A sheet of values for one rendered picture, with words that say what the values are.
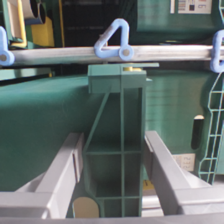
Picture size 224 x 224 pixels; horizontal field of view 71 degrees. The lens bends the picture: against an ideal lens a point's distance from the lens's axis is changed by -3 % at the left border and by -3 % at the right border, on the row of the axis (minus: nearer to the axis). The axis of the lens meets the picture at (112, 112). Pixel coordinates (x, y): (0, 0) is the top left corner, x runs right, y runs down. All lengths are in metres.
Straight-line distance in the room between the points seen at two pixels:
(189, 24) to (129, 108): 0.37
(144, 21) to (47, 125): 0.36
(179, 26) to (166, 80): 0.14
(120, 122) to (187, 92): 0.36
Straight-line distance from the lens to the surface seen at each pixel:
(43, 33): 0.80
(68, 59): 0.41
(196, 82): 0.50
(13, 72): 0.46
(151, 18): 0.47
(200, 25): 0.50
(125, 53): 0.38
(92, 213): 0.26
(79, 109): 0.16
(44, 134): 0.18
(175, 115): 0.49
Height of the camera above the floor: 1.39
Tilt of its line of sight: 2 degrees up
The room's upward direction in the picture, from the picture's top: 88 degrees clockwise
